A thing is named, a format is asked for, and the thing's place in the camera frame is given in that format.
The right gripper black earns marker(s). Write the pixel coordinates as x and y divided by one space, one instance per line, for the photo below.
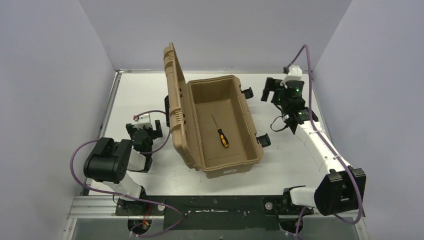
273 84

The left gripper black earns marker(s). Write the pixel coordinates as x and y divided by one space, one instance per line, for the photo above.
143 131

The yellow black handled screwdriver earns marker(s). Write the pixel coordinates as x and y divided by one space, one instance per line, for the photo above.
222 136

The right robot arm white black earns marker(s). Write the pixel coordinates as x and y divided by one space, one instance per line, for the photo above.
343 186

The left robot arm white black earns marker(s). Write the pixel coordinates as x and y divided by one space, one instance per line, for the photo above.
110 162

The tan plastic toolbox bin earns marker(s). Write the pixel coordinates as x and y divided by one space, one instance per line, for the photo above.
210 122

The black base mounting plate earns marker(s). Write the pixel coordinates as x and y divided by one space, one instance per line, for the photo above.
267 212

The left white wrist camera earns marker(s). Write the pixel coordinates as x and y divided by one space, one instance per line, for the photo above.
142 121

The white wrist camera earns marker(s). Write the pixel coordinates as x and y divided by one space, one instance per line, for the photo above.
142 121
293 73

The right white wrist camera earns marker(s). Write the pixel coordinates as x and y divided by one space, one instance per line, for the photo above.
293 73

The aluminium left table rail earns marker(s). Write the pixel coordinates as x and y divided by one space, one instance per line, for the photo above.
110 103

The aluminium front frame rail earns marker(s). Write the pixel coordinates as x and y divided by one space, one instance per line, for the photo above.
103 207

